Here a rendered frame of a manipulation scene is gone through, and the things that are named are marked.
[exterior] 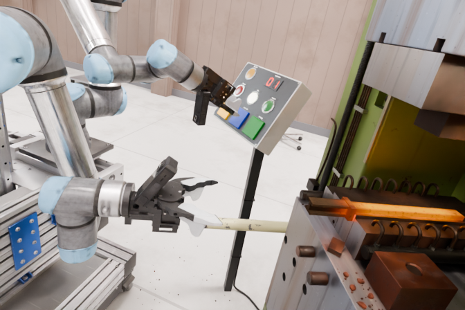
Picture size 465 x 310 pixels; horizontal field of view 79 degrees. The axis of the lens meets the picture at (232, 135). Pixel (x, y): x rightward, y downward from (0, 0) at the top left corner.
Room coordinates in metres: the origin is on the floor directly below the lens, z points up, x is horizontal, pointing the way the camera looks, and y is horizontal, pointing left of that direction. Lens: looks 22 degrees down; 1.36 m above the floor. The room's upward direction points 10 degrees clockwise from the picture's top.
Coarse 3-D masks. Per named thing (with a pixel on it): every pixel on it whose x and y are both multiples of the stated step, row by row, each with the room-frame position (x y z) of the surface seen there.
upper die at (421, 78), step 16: (384, 48) 0.65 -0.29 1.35; (400, 48) 0.61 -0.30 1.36; (416, 48) 0.57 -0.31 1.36; (368, 64) 0.69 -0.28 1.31; (384, 64) 0.64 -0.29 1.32; (400, 64) 0.59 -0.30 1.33; (416, 64) 0.55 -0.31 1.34; (432, 64) 0.51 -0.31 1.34; (448, 64) 0.50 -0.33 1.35; (464, 64) 0.50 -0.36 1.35; (368, 80) 0.67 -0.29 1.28; (384, 80) 0.62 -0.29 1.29; (400, 80) 0.57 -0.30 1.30; (416, 80) 0.53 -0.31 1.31; (432, 80) 0.50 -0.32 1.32; (448, 80) 0.50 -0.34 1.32; (464, 80) 0.51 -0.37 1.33; (400, 96) 0.56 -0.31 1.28; (416, 96) 0.52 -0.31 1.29; (432, 96) 0.50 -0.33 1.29; (448, 96) 0.50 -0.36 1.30; (464, 96) 0.51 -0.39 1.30; (448, 112) 0.51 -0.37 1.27; (464, 112) 0.51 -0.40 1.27
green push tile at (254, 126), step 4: (252, 116) 1.01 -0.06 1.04; (252, 120) 1.00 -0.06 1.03; (256, 120) 0.98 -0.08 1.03; (260, 120) 0.97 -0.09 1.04; (248, 124) 0.99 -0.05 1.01; (252, 124) 0.98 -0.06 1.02; (256, 124) 0.97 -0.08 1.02; (260, 124) 0.96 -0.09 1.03; (264, 124) 0.96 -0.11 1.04; (244, 128) 0.99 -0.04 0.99; (248, 128) 0.98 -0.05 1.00; (252, 128) 0.97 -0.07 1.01; (256, 128) 0.96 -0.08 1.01; (260, 128) 0.95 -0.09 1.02; (244, 132) 0.98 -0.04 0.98; (248, 132) 0.97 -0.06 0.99; (252, 132) 0.96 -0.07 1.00; (256, 132) 0.94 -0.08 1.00; (248, 136) 0.95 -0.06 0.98; (252, 136) 0.94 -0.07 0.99
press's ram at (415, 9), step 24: (384, 0) 0.71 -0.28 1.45; (408, 0) 0.63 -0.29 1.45; (432, 0) 0.57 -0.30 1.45; (456, 0) 0.52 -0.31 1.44; (384, 24) 0.68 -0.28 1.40; (408, 24) 0.61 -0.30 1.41; (432, 24) 0.55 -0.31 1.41; (456, 24) 0.50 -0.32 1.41; (432, 48) 0.53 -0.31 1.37; (456, 48) 0.48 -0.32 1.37
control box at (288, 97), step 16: (240, 80) 1.21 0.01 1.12; (256, 80) 1.14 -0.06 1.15; (288, 80) 1.03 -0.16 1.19; (240, 96) 1.14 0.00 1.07; (272, 96) 1.03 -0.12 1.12; (288, 96) 0.98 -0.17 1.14; (304, 96) 1.00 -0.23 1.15; (256, 112) 1.02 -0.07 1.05; (272, 112) 0.97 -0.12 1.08; (288, 112) 0.97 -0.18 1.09; (240, 128) 1.02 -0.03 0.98; (272, 128) 0.94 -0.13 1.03; (256, 144) 0.91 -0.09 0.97; (272, 144) 0.95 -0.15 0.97
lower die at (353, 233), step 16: (336, 192) 0.65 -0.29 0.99; (352, 192) 0.68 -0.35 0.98; (368, 192) 0.70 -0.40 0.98; (384, 192) 0.71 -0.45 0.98; (400, 192) 0.73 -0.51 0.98; (448, 208) 0.67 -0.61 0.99; (464, 208) 0.69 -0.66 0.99; (336, 224) 0.59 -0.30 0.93; (352, 224) 0.54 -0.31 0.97; (368, 224) 0.53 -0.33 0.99; (384, 224) 0.54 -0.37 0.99; (448, 224) 0.59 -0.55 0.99; (464, 224) 0.60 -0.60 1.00; (352, 240) 0.52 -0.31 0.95; (368, 240) 0.50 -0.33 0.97; (384, 240) 0.51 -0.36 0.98; (432, 240) 0.53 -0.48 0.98; (448, 240) 0.53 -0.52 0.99; (464, 240) 0.54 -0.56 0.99; (352, 256) 0.51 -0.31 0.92
